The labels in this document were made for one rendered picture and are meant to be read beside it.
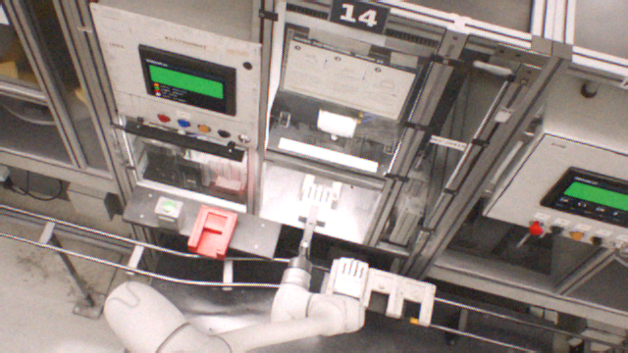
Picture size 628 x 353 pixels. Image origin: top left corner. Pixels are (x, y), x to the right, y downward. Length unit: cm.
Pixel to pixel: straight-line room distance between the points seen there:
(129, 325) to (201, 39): 69
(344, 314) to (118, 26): 101
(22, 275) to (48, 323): 28
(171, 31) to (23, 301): 198
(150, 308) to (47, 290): 176
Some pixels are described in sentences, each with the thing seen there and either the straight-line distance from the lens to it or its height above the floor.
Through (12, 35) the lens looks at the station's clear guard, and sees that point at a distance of 204.
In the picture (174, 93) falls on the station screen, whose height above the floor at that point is 159.
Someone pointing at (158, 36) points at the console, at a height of 178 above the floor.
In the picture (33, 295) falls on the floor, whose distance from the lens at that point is 338.
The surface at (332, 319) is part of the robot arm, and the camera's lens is 199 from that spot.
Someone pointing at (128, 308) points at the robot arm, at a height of 151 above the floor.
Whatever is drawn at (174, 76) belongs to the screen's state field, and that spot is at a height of 166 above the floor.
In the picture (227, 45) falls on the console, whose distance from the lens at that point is 164.
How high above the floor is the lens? 307
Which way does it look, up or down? 61 degrees down
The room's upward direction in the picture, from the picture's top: 12 degrees clockwise
